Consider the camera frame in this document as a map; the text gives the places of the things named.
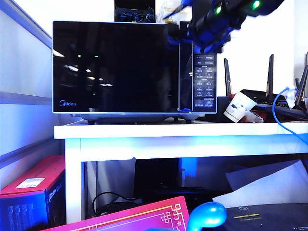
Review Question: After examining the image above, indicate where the glossy blue round object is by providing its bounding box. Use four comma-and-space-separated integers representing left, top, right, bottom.
186, 201, 228, 231

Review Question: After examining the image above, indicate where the red white small package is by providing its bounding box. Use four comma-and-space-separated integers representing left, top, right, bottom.
242, 109, 268, 123

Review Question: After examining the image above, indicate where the white tape tag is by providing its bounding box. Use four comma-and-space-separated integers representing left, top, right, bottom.
283, 85, 299, 109

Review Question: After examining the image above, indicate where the pink box gold pattern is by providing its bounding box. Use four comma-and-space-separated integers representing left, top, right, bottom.
43, 195, 191, 231

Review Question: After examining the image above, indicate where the black flat device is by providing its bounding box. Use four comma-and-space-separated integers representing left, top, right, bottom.
96, 201, 142, 218

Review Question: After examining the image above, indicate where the blue partition desk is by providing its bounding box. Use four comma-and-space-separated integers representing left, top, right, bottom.
52, 20, 194, 113

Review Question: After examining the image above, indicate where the white blue paper cup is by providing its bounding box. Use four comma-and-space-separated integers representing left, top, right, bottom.
223, 90, 257, 123

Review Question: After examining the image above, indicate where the black router with antennas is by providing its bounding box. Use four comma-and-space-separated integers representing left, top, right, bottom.
199, 53, 308, 123

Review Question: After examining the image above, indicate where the blue network cable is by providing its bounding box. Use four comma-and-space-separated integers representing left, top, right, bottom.
271, 87, 308, 147

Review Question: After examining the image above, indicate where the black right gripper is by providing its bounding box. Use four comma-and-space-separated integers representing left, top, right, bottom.
166, 13, 214, 49

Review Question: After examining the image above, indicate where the white paper sheet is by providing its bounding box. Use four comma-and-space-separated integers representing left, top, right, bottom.
211, 159, 308, 209

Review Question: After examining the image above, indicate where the white table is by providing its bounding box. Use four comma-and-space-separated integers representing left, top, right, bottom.
53, 121, 308, 224

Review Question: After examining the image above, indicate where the white black microwave oven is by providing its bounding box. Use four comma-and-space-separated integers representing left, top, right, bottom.
52, 21, 218, 125

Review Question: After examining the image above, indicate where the black computer tower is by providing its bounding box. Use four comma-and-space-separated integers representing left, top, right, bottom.
133, 157, 180, 193

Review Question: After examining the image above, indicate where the red blue cardboard box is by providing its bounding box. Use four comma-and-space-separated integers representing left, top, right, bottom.
0, 155, 66, 231

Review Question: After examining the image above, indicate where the black box yellow label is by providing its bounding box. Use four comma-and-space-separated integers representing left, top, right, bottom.
221, 203, 308, 231

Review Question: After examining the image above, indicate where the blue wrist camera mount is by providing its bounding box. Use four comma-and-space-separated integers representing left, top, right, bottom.
192, 23, 232, 54

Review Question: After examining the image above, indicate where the thin black cable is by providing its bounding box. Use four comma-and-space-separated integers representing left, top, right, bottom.
92, 192, 142, 217

